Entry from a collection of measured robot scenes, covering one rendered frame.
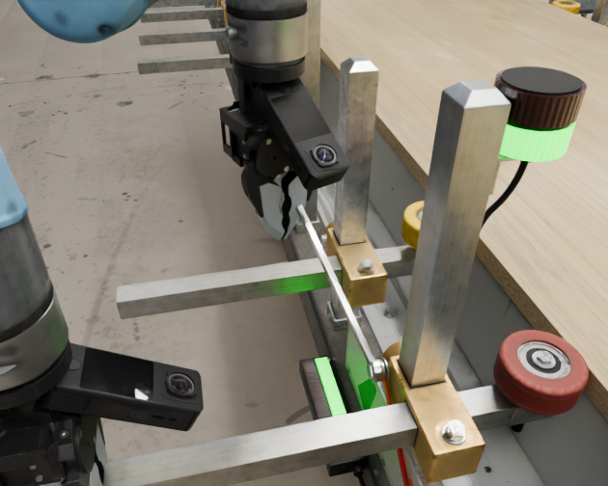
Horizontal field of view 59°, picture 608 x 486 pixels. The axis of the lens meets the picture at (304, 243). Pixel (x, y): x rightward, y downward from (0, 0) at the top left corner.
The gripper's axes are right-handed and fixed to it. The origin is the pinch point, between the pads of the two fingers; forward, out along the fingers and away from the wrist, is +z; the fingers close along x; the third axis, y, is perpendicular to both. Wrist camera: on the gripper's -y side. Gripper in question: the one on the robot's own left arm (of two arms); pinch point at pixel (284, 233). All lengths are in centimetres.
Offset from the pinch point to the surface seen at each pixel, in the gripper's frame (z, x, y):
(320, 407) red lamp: 23.0, 0.2, -8.8
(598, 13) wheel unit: 5, -144, 51
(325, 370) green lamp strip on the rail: 23.0, -3.8, -4.1
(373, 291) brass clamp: 9.6, -9.8, -5.8
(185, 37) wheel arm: 12, -37, 121
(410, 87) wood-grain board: 3, -51, 33
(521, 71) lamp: -23.6, -8.0, -20.5
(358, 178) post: -3.1, -11.7, 1.2
